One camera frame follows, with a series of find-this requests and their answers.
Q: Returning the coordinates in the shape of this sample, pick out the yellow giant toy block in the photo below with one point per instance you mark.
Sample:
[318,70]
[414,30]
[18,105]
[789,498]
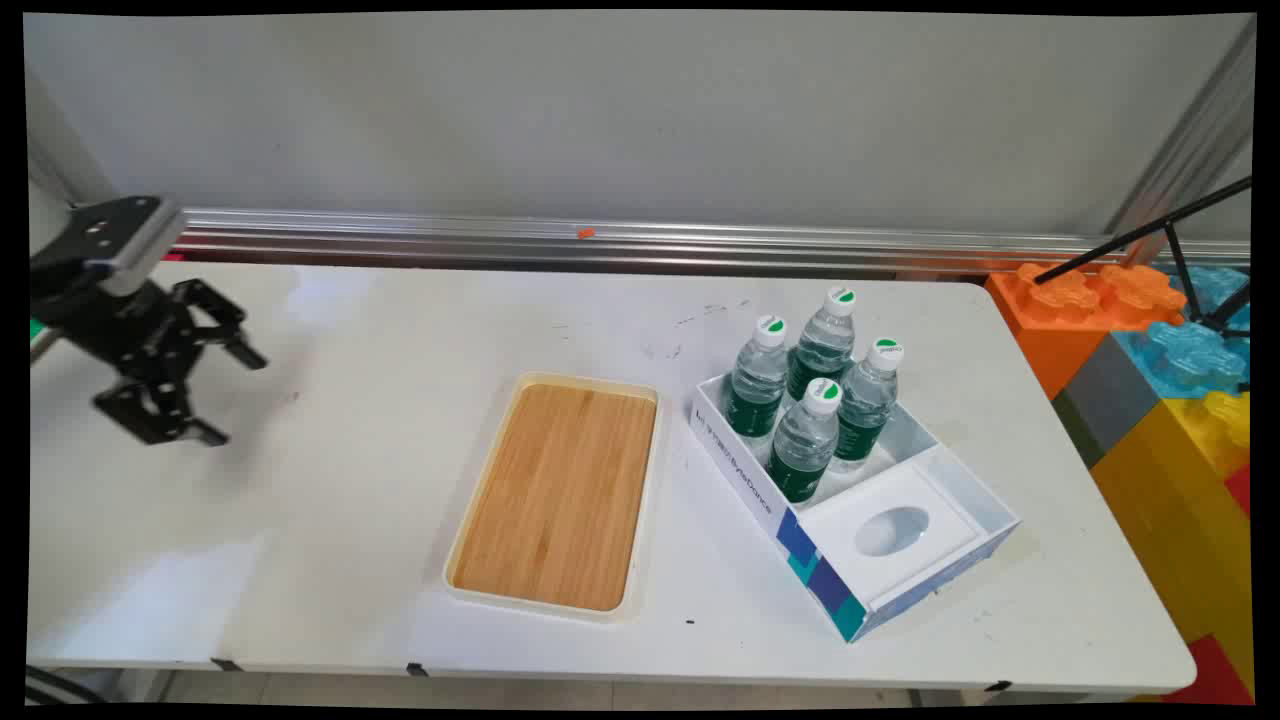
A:
[1180,520]

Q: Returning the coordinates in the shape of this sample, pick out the blue giant toy block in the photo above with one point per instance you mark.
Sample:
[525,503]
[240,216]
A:
[1190,345]

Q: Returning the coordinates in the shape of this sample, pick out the white tray with wooden base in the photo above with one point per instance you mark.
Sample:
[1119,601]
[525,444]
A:
[555,497]

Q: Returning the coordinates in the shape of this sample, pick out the aluminium frame post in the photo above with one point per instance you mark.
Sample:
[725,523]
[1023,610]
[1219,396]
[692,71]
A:
[1185,140]

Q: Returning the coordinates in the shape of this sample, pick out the red giant toy block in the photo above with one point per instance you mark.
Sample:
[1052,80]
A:
[1215,675]

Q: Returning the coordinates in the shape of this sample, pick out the green giant toy block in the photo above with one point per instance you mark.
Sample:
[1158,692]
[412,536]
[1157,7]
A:
[36,330]

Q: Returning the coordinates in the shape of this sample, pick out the grey giant toy block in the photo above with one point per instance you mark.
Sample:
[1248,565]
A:
[1110,400]

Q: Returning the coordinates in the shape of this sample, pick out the orange giant toy block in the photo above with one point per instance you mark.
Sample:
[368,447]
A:
[1065,315]

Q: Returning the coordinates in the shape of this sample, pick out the white cardboard box blue print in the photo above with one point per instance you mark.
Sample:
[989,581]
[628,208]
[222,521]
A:
[850,520]

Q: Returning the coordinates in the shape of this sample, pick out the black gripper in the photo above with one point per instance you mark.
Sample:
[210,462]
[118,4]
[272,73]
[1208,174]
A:
[110,325]

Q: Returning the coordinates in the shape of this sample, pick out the aluminium frame rail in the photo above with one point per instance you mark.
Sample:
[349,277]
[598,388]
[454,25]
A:
[640,243]

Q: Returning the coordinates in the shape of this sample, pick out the black tripod stand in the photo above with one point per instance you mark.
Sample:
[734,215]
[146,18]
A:
[1180,240]

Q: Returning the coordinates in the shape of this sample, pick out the white insert with oval hole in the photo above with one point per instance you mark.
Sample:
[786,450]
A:
[888,533]

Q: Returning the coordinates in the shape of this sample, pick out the black grey wrist camera mount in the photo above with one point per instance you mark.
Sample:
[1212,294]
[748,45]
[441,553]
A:
[110,235]

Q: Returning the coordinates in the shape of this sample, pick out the water bottle green label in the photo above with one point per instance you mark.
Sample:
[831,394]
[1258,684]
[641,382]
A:
[803,450]
[822,345]
[866,405]
[757,385]

